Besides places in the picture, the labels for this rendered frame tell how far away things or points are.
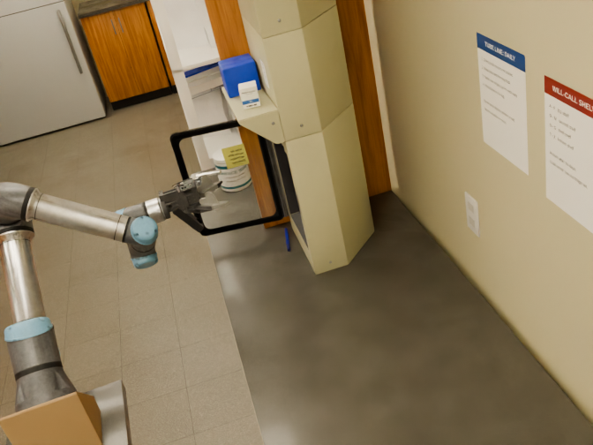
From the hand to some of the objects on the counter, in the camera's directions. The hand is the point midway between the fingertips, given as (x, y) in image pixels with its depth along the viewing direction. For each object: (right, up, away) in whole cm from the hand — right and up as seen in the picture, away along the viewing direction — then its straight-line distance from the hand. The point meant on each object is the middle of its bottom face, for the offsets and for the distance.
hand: (227, 192), depth 215 cm
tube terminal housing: (+36, -15, +20) cm, 44 cm away
